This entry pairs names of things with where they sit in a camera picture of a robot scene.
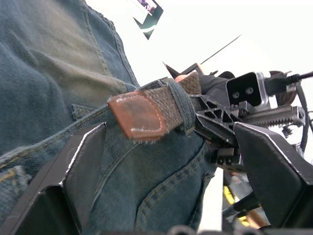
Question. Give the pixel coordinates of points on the thin dark rod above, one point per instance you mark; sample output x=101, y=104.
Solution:
x=220, y=50

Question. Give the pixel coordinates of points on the blue denim shorts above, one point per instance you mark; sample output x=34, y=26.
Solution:
x=49, y=63

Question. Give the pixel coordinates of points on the yellow black item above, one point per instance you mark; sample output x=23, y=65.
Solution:
x=228, y=194

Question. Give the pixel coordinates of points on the dark grey rounded object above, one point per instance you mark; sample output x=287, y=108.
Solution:
x=214, y=84

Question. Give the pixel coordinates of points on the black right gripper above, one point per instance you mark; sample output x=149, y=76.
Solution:
x=271, y=117

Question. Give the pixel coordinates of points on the dark triangular frame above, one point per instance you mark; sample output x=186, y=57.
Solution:
x=182, y=71

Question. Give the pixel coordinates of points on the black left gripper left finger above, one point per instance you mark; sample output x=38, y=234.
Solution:
x=73, y=171

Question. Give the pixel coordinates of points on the brown braided belt leather tip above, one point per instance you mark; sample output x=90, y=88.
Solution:
x=144, y=115

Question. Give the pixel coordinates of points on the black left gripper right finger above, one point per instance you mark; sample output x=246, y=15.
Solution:
x=276, y=176

